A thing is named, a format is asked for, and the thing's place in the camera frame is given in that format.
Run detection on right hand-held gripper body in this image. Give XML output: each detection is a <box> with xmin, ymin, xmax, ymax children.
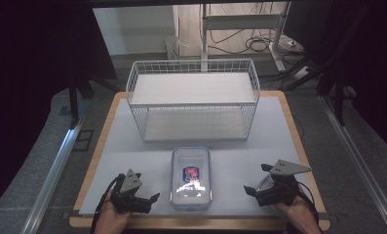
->
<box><xmin>254</xmin><ymin>159</ymin><xmax>313</xmax><ymax>208</ymax></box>

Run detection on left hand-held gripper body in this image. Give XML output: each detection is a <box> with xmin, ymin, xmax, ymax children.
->
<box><xmin>109</xmin><ymin>169</ymin><xmax>152</xmax><ymax>215</ymax></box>

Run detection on clear plastic food container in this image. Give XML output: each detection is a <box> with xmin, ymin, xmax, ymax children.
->
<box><xmin>170</xmin><ymin>146</ymin><xmax>213</xmax><ymax>212</ymax></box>

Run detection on person's right hand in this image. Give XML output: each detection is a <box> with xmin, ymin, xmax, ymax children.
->
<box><xmin>274</xmin><ymin>195</ymin><xmax>323</xmax><ymax>234</ymax></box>

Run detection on person's left hand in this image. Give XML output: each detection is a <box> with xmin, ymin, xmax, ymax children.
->
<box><xmin>95</xmin><ymin>191</ymin><xmax>133</xmax><ymax>234</ymax></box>

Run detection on black stand legs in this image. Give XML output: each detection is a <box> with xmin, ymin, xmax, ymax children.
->
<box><xmin>66</xmin><ymin>72</ymin><xmax>119</xmax><ymax>130</ymax></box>

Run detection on black tripod legs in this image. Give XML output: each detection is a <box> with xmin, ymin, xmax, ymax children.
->
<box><xmin>278</xmin><ymin>53</ymin><xmax>356</xmax><ymax>128</ymax></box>

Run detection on white metal stand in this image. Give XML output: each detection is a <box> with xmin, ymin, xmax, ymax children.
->
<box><xmin>199</xmin><ymin>2</ymin><xmax>290</xmax><ymax>73</ymax></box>

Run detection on dark curtain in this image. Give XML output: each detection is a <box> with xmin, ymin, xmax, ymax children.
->
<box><xmin>283</xmin><ymin>0</ymin><xmax>387</xmax><ymax>157</ymax></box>
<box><xmin>0</xmin><ymin>0</ymin><xmax>118</xmax><ymax>215</ymax></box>

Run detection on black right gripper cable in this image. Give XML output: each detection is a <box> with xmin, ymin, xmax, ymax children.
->
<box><xmin>296</xmin><ymin>181</ymin><xmax>321</xmax><ymax>227</ymax></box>

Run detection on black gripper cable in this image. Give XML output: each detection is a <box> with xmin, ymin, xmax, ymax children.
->
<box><xmin>296</xmin><ymin>181</ymin><xmax>321</xmax><ymax>227</ymax></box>
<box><xmin>90</xmin><ymin>174</ymin><xmax>126</xmax><ymax>234</ymax></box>

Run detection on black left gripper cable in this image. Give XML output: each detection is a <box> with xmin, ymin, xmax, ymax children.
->
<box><xmin>90</xmin><ymin>174</ymin><xmax>126</xmax><ymax>234</ymax></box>

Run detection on aluminium rail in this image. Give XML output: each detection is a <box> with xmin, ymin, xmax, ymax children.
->
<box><xmin>19</xmin><ymin>125</ymin><xmax>83</xmax><ymax>234</ymax></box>
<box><xmin>320</xmin><ymin>95</ymin><xmax>387</xmax><ymax>234</ymax></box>

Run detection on white wire rack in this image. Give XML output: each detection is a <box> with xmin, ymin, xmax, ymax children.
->
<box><xmin>125</xmin><ymin>58</ymin><xmax>261</xmax><ymax>143</ymax></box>

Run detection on black floor cables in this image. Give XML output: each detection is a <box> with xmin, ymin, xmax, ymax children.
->
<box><xmin>209</xmin><ymin>28</ymin><xmax>307</xmax><ymax>57</ymax></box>

